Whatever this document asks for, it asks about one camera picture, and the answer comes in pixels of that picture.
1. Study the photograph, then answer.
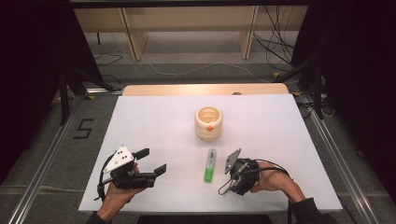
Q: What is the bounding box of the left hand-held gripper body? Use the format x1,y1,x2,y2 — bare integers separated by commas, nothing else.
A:
102,145,157,190

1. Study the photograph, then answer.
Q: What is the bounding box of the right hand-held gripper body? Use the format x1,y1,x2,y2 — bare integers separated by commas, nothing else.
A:
223,147,261,196

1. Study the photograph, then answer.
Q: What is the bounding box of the green highlighter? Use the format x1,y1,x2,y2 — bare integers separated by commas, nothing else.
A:
204,148,218,184

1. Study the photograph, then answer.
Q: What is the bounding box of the cream ribbed pen holder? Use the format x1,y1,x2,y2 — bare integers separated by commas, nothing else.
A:
194,105,224,142

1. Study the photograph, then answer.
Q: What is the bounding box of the person's left hand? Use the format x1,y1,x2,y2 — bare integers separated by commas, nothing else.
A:
102,164,146,216

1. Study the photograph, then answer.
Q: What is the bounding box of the white table cover board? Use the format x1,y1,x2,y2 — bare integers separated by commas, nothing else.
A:
78,93,344,216

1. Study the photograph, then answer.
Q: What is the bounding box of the black tripod stand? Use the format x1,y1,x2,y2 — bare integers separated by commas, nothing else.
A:
57,66,118,125

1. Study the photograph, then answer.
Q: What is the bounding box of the black metal stand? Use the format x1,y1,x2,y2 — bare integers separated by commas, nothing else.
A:
274,55,325,120

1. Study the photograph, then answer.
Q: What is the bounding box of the beige wooden desk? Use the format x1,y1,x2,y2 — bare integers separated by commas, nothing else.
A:
74,5,309,62

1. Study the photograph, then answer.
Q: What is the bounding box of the black curtain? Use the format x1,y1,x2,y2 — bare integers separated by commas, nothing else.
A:
0,0,104,185
292,0,396,200

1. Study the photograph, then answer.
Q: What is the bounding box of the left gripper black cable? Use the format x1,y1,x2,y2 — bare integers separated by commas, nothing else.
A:
92,153,116,203

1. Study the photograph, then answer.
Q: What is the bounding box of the aluminium floor rail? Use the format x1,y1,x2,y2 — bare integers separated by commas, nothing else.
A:
303,92,381,224
7,96,85,224

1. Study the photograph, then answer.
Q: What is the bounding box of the white floor cable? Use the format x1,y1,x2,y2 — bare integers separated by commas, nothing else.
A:
146,60,272,84

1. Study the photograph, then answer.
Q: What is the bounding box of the thin black floor cable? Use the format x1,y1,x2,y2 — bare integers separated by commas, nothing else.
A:
93,53,124,66

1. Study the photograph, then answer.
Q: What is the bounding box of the bundle of black cables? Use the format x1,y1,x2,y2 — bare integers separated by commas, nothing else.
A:
252,5,297,68

